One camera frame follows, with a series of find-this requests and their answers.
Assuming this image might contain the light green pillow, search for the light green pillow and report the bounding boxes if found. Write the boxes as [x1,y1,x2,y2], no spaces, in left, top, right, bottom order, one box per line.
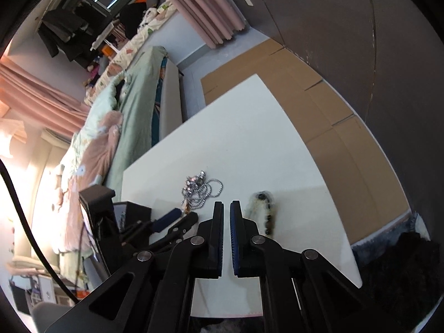
[76,72,124,143]

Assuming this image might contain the floral window seat cushion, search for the floral window seat cushion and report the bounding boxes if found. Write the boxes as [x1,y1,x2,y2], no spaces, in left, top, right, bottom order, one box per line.
[84,0,177,107]

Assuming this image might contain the silver ball chain necklace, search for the silver ball chain necklace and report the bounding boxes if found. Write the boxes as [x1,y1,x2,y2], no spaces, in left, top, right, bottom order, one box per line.
[180,170,224,215]

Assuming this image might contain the flattened brown cardboard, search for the flattened brown cardboard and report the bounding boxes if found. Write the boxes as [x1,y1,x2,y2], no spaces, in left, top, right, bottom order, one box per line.
[201,39,409,243]

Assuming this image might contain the hanging dark clothes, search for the hanging dark clothes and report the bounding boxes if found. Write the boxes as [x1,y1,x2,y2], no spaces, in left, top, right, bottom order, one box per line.
[38,4,108,69]

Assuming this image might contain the white low table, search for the white low table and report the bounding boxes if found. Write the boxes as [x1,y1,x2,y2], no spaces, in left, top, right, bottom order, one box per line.
[121,73,364,318]

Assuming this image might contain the pink curtain near wardrobe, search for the pink curtain near wardrobe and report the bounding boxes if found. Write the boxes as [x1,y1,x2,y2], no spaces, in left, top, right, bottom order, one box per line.
[169,0,246,49]

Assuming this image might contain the dark brown wardrobe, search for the dark brown wardrobe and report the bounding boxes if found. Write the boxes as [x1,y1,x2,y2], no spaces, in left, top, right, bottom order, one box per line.
[233,0,443,223]

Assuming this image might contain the green sheeted bed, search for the green sheeted bed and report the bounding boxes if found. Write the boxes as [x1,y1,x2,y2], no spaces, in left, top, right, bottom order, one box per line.
[51,45,185,285]

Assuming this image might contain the pink curtain by window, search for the pink curtain by window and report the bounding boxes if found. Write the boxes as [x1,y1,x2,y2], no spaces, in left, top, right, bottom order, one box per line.
[1,56,90,138]

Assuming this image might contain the pink floral fleece blanket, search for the pink floral fleece blanket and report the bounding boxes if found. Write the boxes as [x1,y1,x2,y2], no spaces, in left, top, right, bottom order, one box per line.
[51,110,123,253]

